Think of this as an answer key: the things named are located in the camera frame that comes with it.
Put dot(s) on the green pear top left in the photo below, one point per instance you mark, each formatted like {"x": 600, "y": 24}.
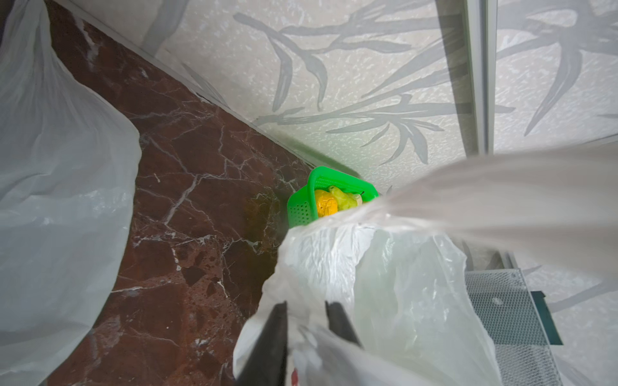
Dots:
{"x": 345, "y": 201}

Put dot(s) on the white wire mesh basket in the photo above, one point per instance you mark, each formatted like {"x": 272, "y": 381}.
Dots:
{"x": 507, "y": 309}

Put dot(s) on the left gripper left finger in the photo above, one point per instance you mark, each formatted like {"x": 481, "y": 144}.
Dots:
{"x": 267, "y": 362}

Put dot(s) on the green plastic basket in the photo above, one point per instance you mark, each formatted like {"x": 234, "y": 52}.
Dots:
{"x": 301, "y": 207}

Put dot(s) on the white cartoon plastic bag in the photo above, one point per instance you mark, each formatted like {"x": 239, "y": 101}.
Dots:
{"x": 393, "y": 265}

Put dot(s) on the white printed plastic bag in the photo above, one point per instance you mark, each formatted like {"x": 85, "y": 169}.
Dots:
{"x": 69, "y": 161}

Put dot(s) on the orange pear upper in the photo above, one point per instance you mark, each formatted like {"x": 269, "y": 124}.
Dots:
{"x": 326, "y": 203}

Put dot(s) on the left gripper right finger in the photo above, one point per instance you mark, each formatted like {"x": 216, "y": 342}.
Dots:
{"x": 339, "y": 323}

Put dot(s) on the dark green card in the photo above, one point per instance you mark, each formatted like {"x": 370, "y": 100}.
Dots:
{"x": 546, "y": 318}

